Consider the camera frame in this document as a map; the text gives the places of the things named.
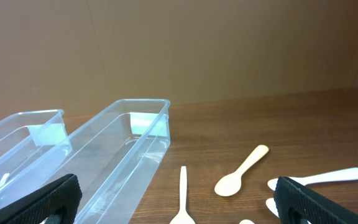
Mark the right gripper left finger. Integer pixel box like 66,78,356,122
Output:
0,174,82,224

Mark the white spoon near gripper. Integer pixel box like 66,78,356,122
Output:
239,219,255,224

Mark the light blue plastic spoon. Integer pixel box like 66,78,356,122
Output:
267,167,358,192

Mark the white spoon far right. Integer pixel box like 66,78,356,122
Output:
265,198,279,218

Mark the clear plastic container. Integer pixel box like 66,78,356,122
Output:
44,99,170,223
0,109,71,209

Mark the right clear plastic container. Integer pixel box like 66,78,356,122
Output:
44,99,170,223

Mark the left clear plastic container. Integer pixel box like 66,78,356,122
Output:
0,109,71,209

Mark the thin white spoon left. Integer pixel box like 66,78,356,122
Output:
170,166,195,224

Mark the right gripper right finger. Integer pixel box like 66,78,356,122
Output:
273,177,358,224

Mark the yellow plastic spoon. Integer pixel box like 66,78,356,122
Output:
214,145,269,197

